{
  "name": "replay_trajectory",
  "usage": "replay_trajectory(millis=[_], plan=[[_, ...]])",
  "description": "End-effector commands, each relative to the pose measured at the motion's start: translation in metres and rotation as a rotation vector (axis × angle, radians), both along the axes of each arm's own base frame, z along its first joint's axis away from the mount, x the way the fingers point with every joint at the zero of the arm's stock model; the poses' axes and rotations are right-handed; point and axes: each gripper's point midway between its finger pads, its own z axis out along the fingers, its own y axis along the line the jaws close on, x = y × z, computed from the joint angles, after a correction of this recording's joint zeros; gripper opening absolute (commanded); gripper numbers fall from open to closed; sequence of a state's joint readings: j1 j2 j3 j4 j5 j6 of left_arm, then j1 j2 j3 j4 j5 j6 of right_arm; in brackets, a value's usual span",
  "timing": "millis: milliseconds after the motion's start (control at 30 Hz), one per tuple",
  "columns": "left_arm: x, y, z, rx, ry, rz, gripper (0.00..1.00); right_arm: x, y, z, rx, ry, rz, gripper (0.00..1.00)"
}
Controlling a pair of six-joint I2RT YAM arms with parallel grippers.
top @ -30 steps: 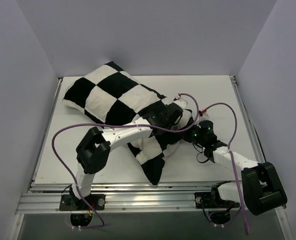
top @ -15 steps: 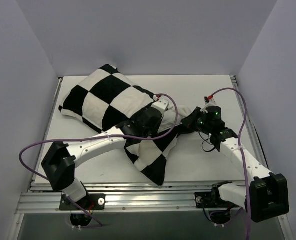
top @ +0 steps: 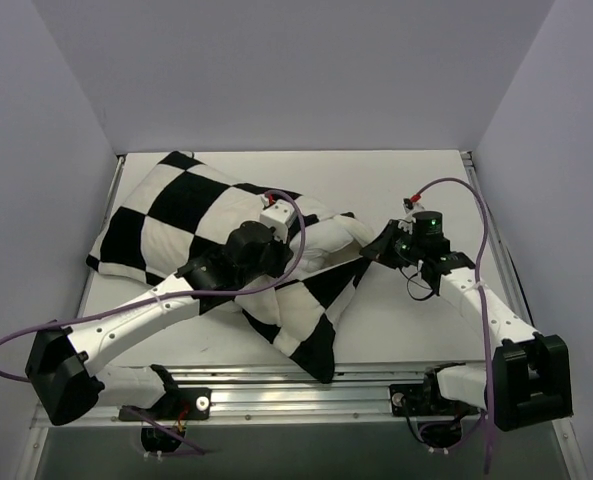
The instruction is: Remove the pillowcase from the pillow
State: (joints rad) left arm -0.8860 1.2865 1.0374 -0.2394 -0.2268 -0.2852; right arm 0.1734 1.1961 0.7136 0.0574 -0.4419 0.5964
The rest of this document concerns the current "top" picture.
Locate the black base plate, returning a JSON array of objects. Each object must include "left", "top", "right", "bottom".
[
  {"left": 388, "top": 383, "right": 479, "bottom": 417},
  {"left": 118, "top": 387, "right": 212, "bottom": 422}
]

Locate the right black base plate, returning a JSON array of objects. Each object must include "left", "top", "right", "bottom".
[{"left": 388, "top": 383, "right": 479, "bottom": 417}]

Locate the left aluminium side rail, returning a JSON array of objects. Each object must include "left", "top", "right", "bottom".
[{"left": 77, "top": 154, "right": 126, "bottom": 317}]

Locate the aluminium front frame rail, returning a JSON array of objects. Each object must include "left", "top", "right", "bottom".
[{"left": 28, "top": 364, "right": 575, "bottom": 429}]

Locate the white pillow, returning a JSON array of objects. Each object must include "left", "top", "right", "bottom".
[{"left": 288, "top": 214, "right": 376, "bottom": 280}]

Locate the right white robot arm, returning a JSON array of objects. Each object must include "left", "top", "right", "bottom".
[{"left": 361, "top": 211, "right": 573, "bottom": 431}]

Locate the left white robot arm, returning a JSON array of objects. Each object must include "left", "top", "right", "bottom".
[{"left": 25, "top": 219, "right": 293, "bottom": 426}]

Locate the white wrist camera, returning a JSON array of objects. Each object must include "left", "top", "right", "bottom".
[
  {"left": 402, "top": 194, "right": 425, "bottom": 222},
  {"left": 259, "top": 195, "right": 297, "bottom": 243}
]

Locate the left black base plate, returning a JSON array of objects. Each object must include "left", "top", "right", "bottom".
[{"left": 118, "top": 387, "right": 212, "bottom": 422}]

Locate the aluminium side rail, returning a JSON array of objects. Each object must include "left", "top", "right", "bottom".
[
  {"left": 77, "top": 154, "right": 126, "bottom": 317},
  {"left": 460, "top": 151, "right": 534, "bottom": 326}
]

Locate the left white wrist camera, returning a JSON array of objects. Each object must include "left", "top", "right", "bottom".
[{"left": 259, "top": 195, "right": 297, "bottom": 243}]

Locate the black white checkered pillowcase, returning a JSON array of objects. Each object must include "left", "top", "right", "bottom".
[{"left": 86, "top": 151, "right": 370, "bottom": 384}]

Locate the right aluminium side rail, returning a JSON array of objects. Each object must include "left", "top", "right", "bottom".
[{"left": 460, "top": 151, "right": 534, "bottom": 326}]

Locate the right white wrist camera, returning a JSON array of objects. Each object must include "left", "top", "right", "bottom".
[{"left": 402, "top": 194, "right": 425, "bottom": 222}]

